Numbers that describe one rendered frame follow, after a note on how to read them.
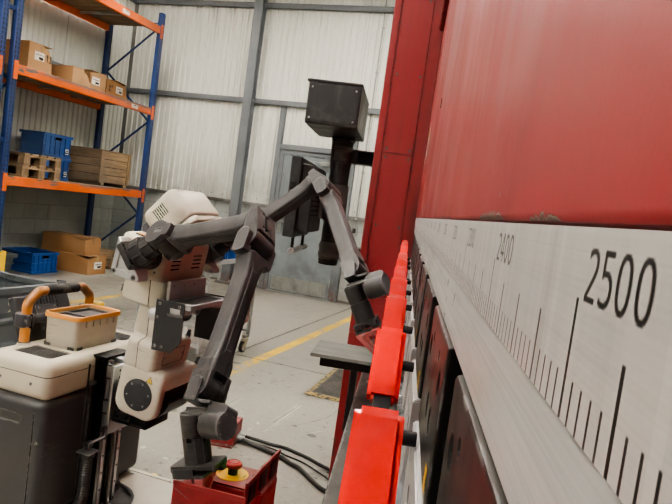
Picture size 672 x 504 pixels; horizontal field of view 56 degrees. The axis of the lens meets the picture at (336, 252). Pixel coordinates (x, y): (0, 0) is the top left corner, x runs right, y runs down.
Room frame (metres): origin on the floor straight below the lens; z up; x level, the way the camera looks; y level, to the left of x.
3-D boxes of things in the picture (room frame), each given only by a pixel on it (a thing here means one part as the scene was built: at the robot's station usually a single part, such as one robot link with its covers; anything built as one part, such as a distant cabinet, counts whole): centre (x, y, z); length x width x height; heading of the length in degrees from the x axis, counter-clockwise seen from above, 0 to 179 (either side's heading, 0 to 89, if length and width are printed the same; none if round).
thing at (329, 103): (3.03, 0.08, 1.53); 0.51 x 0.25 x 0.85; 174
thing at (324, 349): (1.75, -0.11, 1.00); 0.26 x 0.18 x 0.01; 84
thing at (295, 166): (2.99, 0.17, 1.42); 0.45 x 0.12 x 0.36; 174
